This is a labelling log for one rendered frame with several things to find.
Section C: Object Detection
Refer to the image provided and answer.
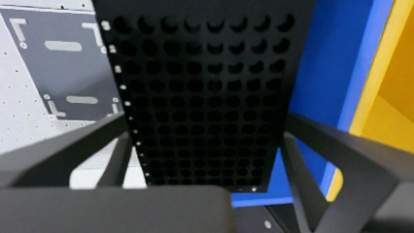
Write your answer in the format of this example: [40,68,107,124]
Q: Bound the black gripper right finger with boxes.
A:
[279,110,414,233]

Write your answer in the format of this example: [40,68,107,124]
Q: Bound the yellow recycle bin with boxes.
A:
[348,0,414,152]

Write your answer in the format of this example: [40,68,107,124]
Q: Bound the blue bin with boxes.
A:
[231,0,392,207]

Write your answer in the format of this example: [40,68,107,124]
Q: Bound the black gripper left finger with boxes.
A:
[0,111,133,188]

